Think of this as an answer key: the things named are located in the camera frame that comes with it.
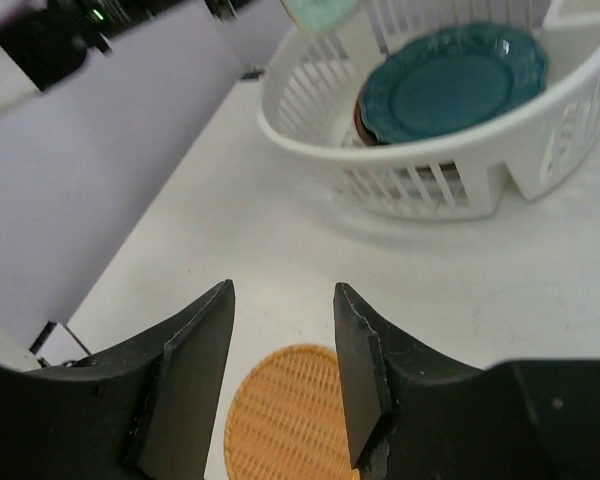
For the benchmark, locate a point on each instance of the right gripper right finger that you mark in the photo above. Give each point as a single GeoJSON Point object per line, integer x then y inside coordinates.
{"type": "Point", "coordinates": [412, 412]}

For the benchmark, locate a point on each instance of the light green divided square plate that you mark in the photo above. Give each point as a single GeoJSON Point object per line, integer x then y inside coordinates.
{"type": "Point", "coordinates": [321, 16]}

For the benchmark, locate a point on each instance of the white plastic dish basket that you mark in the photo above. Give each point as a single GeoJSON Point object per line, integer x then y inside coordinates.
{"type": "Point", "coordinates": [312, 83]}

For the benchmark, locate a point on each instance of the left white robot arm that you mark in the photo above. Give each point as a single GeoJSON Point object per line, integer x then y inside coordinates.
{"type": "Point", "coordinates": [42, 46]}

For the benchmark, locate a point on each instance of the brown rimmed beige round plate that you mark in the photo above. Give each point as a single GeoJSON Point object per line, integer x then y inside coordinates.
{"type": "Point", "coordinates": [369, 139]}

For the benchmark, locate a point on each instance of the teal scalloped round plate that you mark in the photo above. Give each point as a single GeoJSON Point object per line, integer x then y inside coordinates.
{"type": "Point", "coordinates": [451, 80]}

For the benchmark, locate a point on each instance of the woven bamboo round tray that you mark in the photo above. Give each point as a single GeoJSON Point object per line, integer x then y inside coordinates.
{"type": "Point", "coordinates": [286, 420]}

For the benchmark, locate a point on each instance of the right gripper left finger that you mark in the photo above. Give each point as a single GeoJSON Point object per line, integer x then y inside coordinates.
{"type": "Point", "coordinates": [142, 409]}

